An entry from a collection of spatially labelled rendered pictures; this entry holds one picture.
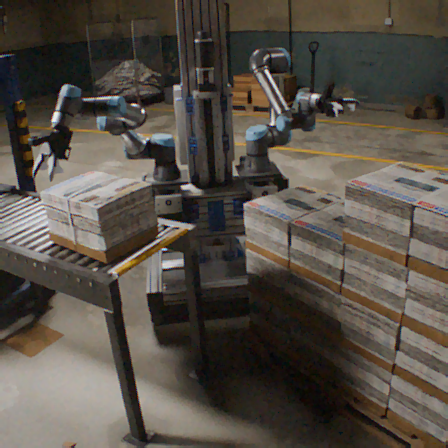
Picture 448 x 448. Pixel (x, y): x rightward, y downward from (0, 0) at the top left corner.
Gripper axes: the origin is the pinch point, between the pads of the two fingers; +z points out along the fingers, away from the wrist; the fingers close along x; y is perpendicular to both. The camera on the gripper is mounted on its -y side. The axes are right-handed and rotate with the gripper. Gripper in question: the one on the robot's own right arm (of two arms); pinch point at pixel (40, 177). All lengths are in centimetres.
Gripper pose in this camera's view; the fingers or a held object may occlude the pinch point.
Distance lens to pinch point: 188.7
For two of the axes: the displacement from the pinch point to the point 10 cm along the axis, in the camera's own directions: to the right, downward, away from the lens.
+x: -8.0, -1.9, 5.7
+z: -2.5, 9.7, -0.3
